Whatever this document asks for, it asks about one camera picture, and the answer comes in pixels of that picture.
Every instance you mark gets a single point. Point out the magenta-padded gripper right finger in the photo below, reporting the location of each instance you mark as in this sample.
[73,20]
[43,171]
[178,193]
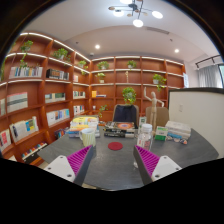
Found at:
[165,166]

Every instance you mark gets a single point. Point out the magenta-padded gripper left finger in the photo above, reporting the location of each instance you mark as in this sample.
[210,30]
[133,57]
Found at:
[61,166]

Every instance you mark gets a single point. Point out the clear plastic drink bottle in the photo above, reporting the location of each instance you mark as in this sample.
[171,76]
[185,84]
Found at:
[145,138]

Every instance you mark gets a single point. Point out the small green white box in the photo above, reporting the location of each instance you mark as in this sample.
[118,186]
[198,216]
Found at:
[161,133]

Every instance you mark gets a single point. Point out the stack of white books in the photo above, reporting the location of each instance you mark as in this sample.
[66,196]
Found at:
[178,129]

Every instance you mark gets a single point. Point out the yellow striped white mug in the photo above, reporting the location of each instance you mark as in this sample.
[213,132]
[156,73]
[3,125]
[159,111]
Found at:
[88,137]

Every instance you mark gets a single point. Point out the stack of colourful books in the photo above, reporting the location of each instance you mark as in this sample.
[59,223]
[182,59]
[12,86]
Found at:
[83,123]

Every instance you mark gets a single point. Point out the brown chair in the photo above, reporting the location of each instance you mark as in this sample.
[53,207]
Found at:
[162,116]

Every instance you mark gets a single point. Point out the tall green white carton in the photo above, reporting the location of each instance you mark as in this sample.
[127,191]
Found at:
[142,120]

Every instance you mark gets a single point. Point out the flat round red coaster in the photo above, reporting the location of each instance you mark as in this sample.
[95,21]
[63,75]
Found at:
[115,146]

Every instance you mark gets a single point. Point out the stack of dark books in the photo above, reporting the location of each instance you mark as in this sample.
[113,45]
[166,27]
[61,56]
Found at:
[119,129]

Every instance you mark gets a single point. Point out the wooden artist mannequin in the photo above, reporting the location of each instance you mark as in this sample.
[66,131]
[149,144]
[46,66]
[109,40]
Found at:
[153,103]

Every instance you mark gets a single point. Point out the dark upholstered chair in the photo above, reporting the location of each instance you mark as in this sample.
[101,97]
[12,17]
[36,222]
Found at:
[125,113]

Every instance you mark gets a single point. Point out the orange wooden shelf unit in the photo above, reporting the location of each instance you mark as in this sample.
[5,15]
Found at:
[33,90]

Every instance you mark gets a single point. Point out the grey curtain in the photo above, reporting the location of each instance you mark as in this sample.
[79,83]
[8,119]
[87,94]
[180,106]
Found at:
[209,76]

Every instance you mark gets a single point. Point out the dark framed window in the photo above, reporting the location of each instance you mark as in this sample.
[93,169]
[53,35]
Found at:
[221,76]

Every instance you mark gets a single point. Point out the recessed round ceiling light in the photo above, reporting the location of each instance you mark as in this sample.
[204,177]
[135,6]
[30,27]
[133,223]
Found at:
[97,46]
[176,50]

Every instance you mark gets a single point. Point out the ceiling air vent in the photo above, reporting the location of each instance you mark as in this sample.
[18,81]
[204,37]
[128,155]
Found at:
[157,30]

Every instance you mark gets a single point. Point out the ceiling lamp with round bulbs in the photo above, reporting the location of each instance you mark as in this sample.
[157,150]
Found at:
[137,22]

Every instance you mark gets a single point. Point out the white wall socket plate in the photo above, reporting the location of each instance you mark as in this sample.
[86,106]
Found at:
[181,107]

